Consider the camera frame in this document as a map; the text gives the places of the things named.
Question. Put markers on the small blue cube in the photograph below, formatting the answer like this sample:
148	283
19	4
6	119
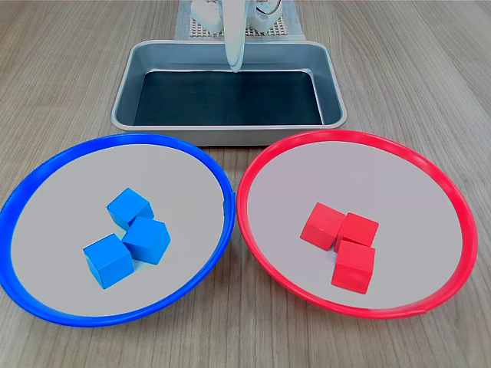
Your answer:
126	205
109	262
147	239

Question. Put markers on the black tray mat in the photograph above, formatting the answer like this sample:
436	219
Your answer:
230	99

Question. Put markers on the steel rectangular tray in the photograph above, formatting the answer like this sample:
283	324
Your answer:
126	92

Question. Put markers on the small red cube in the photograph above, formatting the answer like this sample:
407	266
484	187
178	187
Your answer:
320	226
358	230
353	268

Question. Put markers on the blue-rimmed white round plate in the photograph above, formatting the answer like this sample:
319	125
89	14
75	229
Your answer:
57	214

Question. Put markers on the red-rimmed white round plate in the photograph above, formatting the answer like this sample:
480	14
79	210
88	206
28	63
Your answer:
414	230

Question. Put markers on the pale perforated base plate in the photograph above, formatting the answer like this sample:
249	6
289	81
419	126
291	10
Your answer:
277	30

